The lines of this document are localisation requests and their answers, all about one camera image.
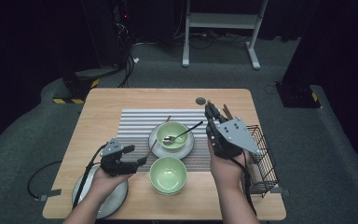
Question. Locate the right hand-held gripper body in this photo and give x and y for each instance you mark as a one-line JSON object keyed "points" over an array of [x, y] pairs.
{"points": [[236, 137]]}

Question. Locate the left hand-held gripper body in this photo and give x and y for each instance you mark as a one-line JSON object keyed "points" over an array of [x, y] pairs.
{"points": [[115, 163]]}

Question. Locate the white ribbed plate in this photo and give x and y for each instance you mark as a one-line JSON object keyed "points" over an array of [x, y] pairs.
{"points": [[118, 199], [171, 153]]}

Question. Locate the green bowl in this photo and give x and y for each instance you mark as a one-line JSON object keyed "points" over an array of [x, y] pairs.
{"points": [[177, 130], [167, 193], [167, 174]]}

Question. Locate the person's left hand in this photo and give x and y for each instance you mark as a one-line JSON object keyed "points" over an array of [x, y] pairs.
{"points": [[107, 186]]}

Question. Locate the person's right hand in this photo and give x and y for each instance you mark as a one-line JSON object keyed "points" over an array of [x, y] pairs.
{"points": [[228, 172]]}

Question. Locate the grey table grommet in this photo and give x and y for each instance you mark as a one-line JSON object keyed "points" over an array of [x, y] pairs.
{"points": [[200, 100]]}

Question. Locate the grey striped placemat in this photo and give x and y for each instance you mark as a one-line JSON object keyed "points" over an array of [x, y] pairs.
{"points": [[136, 124]]}

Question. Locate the grey tape piece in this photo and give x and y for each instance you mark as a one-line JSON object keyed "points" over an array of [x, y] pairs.
{"points": [[51, 194]]}

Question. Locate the black stand base yellow mark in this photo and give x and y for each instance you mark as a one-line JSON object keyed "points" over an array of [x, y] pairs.
{"points": [[296, 95]]}

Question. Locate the yellow black hazard tape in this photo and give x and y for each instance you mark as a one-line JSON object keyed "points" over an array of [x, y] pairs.
{"points": [[68, 101]]}

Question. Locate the black yellow striped stand base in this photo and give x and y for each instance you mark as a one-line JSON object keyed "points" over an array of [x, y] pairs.
{"points": [[79, 85]]}

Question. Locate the white plug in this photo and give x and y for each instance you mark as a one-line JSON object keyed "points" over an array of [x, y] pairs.
{"points": [[136, 60]]}

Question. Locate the white metal desk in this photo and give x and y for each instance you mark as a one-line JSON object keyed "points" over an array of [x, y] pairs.
{"points": [[220, 21]]}

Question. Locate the black equipment cabinet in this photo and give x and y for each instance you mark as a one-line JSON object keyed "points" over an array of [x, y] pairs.
{"points": [[105, 31]]}

